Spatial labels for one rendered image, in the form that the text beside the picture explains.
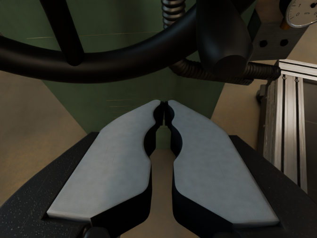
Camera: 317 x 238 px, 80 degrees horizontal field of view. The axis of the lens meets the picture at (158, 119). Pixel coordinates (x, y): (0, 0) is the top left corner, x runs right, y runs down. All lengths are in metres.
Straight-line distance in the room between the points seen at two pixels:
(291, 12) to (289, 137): 0.48
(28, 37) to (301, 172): 0.75
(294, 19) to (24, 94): 1.21
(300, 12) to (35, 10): 0.39
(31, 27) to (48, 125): 0.71
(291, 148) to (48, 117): 1.04
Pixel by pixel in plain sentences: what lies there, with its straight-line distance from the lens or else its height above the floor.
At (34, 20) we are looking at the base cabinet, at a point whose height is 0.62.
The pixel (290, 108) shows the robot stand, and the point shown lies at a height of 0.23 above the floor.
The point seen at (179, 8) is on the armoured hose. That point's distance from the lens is 0.21.
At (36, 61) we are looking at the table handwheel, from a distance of 0.19.
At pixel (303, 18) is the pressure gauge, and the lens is 0.36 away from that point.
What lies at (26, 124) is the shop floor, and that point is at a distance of 1.15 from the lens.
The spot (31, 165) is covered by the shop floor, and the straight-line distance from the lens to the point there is 1.03.
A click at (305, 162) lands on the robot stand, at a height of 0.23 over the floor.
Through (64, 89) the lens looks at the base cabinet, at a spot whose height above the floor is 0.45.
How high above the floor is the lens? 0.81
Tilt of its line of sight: 60 degrees down
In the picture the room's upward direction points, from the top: 5 degrees counter-clockwise
